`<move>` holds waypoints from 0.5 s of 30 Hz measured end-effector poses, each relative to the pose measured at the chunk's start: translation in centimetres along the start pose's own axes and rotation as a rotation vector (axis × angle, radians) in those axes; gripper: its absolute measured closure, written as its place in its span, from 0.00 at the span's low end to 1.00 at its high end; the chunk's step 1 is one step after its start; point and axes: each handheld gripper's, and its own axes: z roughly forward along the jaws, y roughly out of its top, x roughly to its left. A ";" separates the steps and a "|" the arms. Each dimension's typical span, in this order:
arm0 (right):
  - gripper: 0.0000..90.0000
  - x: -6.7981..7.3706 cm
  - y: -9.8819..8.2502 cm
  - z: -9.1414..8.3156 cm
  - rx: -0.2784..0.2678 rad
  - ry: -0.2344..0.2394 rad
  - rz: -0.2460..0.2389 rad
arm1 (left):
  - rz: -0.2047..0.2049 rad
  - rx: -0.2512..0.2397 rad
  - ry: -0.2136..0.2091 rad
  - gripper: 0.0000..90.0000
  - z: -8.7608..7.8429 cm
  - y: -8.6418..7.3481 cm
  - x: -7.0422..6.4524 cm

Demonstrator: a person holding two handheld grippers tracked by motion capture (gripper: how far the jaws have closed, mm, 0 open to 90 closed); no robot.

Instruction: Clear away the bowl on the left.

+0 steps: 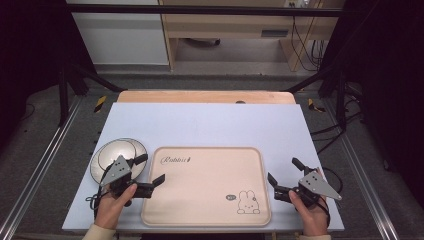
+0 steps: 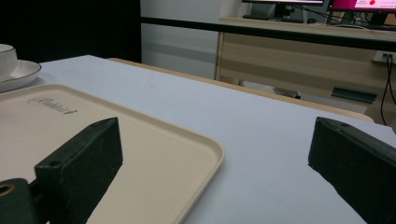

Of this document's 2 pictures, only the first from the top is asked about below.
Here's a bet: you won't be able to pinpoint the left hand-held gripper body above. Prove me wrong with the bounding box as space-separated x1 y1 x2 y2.
99 154 155 200

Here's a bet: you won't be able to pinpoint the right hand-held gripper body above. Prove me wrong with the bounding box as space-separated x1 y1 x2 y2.
274 171 343 208

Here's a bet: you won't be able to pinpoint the white plate with black rim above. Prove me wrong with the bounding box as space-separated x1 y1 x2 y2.
114 137 150 178

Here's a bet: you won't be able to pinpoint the silver round plate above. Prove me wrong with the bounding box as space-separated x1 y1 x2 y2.
89 139 141 186

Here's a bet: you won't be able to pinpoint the person's right hand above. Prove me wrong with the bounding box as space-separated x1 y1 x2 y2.
288 190 331 237

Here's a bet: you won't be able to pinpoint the person's left hand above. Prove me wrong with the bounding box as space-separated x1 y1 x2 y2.
94 183 138 231

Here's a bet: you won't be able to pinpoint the beige tray with rabbit print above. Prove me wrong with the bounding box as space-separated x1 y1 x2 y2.
140 146 272 228

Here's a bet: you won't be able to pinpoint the black metal stand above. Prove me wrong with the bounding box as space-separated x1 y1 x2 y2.
284 63 348 132
57 59 126 128

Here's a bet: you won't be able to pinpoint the white cabinet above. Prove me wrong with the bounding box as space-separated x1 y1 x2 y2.
65 0 170 66

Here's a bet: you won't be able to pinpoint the black curtain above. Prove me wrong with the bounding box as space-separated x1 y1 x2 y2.
318 0 424 199
0 0 98 152

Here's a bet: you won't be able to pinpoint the wooden desk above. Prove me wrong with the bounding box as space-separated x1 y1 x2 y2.
158 0 345 72

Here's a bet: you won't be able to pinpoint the right hand-held gripper cable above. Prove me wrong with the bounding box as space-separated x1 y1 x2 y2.
320 165 344 228

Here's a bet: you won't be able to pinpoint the hand-held gripper cable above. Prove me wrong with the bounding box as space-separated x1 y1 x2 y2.
320 165 344 228
85 166 113 212

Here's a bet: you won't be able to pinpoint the left hand-held gripper cable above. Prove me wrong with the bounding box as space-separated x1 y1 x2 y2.
85 166 113 212

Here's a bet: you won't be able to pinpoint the metal floor rail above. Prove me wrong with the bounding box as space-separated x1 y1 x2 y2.
322 98 401 240
0 95 84 240

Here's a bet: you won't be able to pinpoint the black floor cables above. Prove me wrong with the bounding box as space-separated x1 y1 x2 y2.
309 83 365 155

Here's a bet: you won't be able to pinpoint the black cables under desk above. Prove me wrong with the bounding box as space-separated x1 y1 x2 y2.
290 15 327 72

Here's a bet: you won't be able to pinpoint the black horizontal frame bar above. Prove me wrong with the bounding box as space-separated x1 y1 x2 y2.
65 3 345 18

